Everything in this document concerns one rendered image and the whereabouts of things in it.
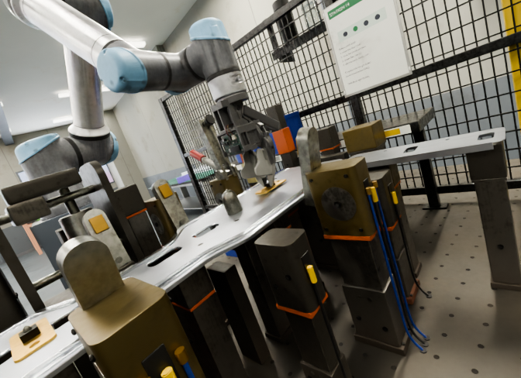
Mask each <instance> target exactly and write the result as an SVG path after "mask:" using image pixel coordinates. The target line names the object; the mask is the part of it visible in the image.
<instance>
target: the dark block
mask: <svg viewBox="0 0 521 378"><path fill-rule="evenodd" d="M114 192H115V194H116V197H117V198H118V200H119V203H120V205H121V207H122V209H123V211H124V214H125V216H126V218H127V220H128V222H129V224H130V227H131V229H132V230H133V233H134V235H135V236H136V240H137V242H138V243H139V245H140V248H141V250H142V252H143V254H144V256H145V257H146V256H149V255H150V254H151V253H153V252H155V251H157V250H158V249H160V248H161V244H160V242H159V240H158V237H157V235H156V233H155V231H154V228H153V226H152V225H151V222H150V219H149V218H148V216H147V213H146V210H147V209H146V205H145V203H144V201H143V198H142V196H141V194H140V191H139V189H138V187H137V185H136V184H131V185H127V186H125V187H121V188H119V189H116V190H114Z"/></svg>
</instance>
